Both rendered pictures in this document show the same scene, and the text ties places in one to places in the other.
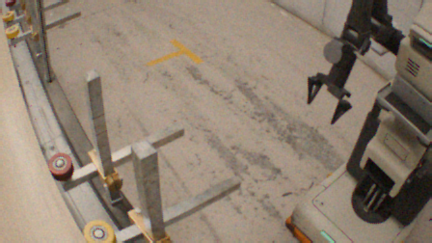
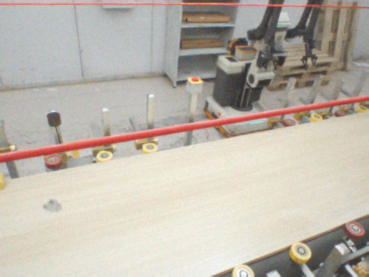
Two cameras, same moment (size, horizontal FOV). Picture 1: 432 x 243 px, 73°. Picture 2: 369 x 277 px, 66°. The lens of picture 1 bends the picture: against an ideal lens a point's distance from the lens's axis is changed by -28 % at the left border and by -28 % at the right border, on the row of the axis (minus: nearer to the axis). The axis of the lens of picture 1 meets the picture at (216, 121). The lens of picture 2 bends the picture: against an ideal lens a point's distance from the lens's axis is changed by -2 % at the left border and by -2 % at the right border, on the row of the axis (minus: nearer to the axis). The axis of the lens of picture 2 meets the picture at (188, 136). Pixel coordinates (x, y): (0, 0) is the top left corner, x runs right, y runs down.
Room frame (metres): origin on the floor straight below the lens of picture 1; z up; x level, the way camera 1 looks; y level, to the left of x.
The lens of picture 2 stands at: (0.80, 2.25, 1.92)
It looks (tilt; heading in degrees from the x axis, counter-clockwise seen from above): 36 degrees down; 284
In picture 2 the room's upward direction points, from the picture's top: 7 degrees clockwise
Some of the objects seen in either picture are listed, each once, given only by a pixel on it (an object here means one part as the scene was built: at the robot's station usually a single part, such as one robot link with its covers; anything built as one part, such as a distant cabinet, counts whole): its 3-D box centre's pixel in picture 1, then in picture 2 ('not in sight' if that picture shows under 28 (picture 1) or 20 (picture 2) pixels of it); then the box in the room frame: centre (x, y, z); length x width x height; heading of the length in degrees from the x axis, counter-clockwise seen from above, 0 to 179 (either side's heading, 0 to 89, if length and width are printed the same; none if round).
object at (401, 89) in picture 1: (407, 120); (271, 56); (0.79, -0.62, 0.99); 0.28 x 0.16 x 0.22; 42
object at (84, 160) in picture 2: not in sight; (69, 165); (1.73, 1.24, 0.75); 0.26 x 0.01 x 0.10; 42
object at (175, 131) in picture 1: (120, 158); (269, 117); (0.69, 0.26, 0.82); 0.43 x 0.03 x 0.04; 132
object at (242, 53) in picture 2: not in sight; (245, 53); (1.06, -0.92, 0.87); 0.23 x 0.15 x 0.11; 42
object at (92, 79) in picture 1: (102, 148); (283, 108); (0.62, 0.28, 0.93); 0.04 x 0.04 x 0.48; 42
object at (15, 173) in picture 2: not in sight; (10, 161); (1.92, 1.44, 0.87); 0.04 x 0.04 x 0.48; 42
